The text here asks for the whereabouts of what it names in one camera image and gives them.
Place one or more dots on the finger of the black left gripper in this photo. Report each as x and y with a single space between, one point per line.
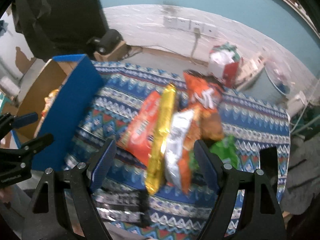
9 121
27 150

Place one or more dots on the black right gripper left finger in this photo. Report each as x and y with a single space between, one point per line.
47 215

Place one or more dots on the long yellow snack pack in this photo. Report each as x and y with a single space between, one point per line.
49 101

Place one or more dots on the green snack bag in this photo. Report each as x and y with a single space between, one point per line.
225 149

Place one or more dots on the orange silver chip bag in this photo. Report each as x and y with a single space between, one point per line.
184 131

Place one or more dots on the golden yellow biscuit pack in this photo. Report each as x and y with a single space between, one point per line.
155 169

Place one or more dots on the black smartphone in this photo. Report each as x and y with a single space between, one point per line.
269 165

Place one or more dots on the blue cardboard box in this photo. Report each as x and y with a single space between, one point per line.
77 81

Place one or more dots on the blue patterned tablecloth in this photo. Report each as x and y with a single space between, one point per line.
223 202

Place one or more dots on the black white snack pack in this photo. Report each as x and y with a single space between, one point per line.
123 206

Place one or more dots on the black cloth backdrop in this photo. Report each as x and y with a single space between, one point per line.
59 27

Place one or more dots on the orange red snack bag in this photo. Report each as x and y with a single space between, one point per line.
138 137

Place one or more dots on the light blue waste bin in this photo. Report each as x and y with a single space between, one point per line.
268 87

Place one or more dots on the orange cheese snack bag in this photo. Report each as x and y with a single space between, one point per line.
205 92

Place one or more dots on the white red paper box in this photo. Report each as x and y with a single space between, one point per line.
249 72

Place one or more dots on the red white shopping bag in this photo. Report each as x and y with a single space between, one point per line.
224 63

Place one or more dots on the black camera lamp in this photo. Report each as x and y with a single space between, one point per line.
107 43

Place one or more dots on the white wall sockets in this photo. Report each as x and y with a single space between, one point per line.
184 24

